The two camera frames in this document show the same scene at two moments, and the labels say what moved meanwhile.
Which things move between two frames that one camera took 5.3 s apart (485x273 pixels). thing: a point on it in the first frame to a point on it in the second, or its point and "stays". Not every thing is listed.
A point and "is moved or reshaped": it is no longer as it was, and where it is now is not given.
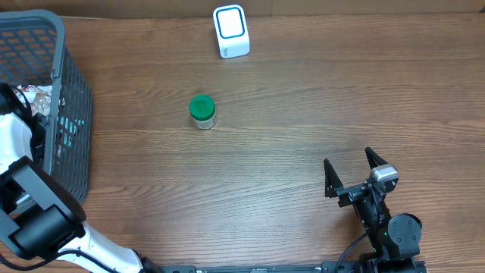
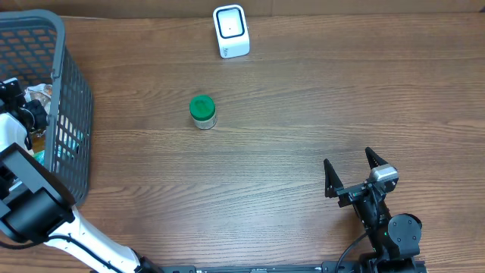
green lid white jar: x=203 y=111 stays
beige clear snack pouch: x=38 y=98 stays
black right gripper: x=335 y=188 stays
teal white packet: x=68 y=129 is moved or reshaped
